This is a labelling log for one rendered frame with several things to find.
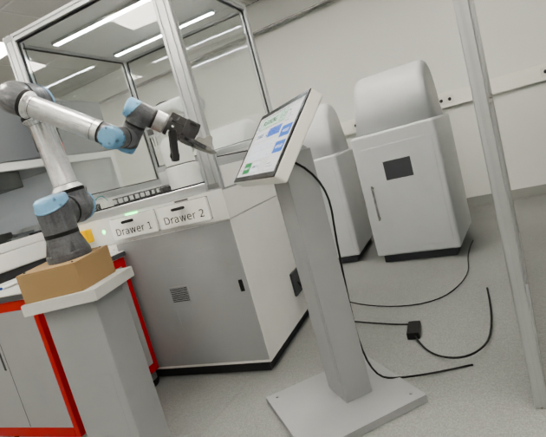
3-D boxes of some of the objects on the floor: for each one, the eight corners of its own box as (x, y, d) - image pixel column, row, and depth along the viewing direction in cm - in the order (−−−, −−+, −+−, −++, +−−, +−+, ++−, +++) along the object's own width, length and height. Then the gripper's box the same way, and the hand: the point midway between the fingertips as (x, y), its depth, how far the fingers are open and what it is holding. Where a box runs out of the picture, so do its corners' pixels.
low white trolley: (88, 457, 186) (29, 291, 176) (-5, 453, 210) (-62, 308, 200) (166, 381, 239) (124, 250, 229) (84, 385, 263) (42, 267, 253)
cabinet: (276, 374, 214) (231, 218, 203) (118, 382, 255) (74, 252, 244) (324, 298, 300) (295, 185, 290) (200, 314, 341) (171, 216, 331)
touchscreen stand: (308, 462, 147) (225, 169, 134) (267, 403, 190) (201, 176, 176) (427, 401, 162) (364, 132, 148) (365, 359, 204) (310, 146, 191)
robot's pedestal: (164, 494, 151) (94, 289, 141) (87, 505, 156) (15, 308, 146) (191, 437, 180) (135, 264, 170) (125, 448, 185) (68, 280, 175)
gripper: (172, 109, 157) (225, 136, 164) (170, 114, 166) (220, 140, 172) (163, 131, 156) (216, 157, 163) (160, 134, 165) (211, 159, 172)
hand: (212, 153), depth 167 cm, fingers closed
